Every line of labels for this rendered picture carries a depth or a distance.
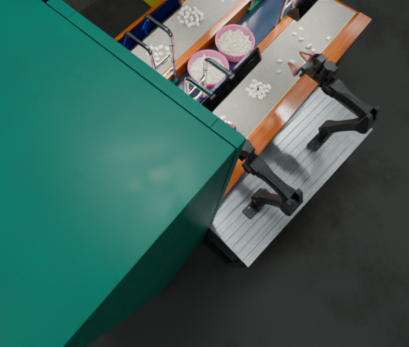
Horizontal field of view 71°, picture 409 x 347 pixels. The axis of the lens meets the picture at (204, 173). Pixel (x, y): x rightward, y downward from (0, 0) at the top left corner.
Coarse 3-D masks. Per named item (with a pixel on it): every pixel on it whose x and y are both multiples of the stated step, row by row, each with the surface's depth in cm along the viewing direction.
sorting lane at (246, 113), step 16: (320, 0) 209; (304, 16) 204; (320, 16) 205; (336, 16) 205; (352, 16) 206; (288, 32) 199; (304, 32) 200; (320, 32) 200; (336, 32) 200; (272, 48) 194; (288, 48) 195; (304, 48) 195; (320, 48) 196; (272, 64) 190; (256, 80) 186; (272, 80) 186; (288, 80) 187; (240, 96) 182; (272, 96) 183; (224, 112) 178; (240, 112) 178; (256, 112) 179; (240, 128) 175
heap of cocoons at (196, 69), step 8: (208, 56) 190; (192, 64) 189; (200, 64) 190; (208, 64) 190; (192, 72) 188; (200, 72) 186; (208, 72) 189; (216, 72) 189; (208, 80) 186; (216, 80) 187
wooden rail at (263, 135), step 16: (352, 32) 198; (336, 48) 193; (336, 64) 205; (304, 80) 184; (288, 96) 180; (304, 96) 180; (272, 112) 177; (288, 112) 176; (256, 128) 175; (272, 128) 173; (256, 144) 169; (240, 160) 166; (240, 176) 163
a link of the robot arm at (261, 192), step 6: (258, 192) 154; (264, 192) 151; (252, 198) 158; (258, 198) 151; (264, 198) 147; (270, 198) 143; (276, 198) 139; (294, 198) 130; (270, 204) 147; (276, 204) 140; (294, 204) 129; (300, 204) 132; (294, 210) 130
